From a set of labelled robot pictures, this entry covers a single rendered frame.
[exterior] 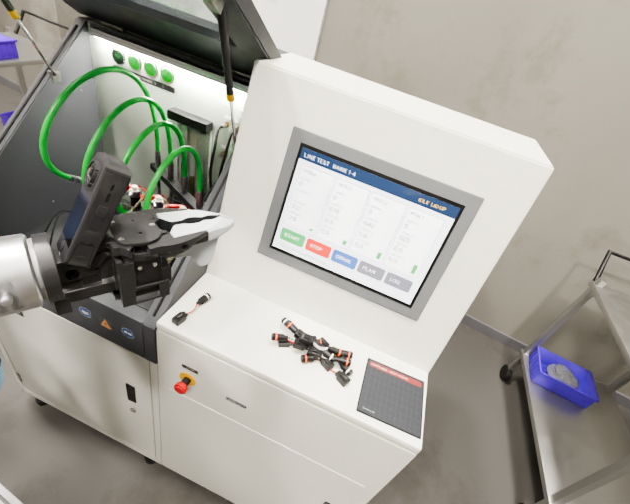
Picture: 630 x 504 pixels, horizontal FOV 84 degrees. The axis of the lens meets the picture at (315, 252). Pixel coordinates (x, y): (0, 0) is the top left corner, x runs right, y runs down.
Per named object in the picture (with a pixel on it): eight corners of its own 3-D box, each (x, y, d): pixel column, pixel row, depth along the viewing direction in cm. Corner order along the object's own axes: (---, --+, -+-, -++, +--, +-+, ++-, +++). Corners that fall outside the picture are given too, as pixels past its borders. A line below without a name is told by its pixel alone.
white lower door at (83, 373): (22, 389, 146) (-37, 272, 105) (27, 384, 148) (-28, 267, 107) (154, 460, 139) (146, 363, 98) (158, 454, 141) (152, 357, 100)
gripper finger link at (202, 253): (231, 250, 50) (164, 266, 44) (233, 213, 46) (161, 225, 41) (242, 261, 48) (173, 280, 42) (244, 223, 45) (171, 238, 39)
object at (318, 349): (263, 350, 88) (267, 337, 85) (280, 321, 96) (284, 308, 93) (347, 389, 85) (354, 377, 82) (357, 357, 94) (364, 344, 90)
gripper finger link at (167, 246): (197, 230, 45) (123, 245, 39) (197, 218, 44) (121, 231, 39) (213, 249, 42) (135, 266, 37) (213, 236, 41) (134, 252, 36)
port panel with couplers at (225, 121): (209, 192, 124) (216, 104, 105) (215, 189, 127) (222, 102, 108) (242, 206, 122) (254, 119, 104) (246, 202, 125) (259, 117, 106)
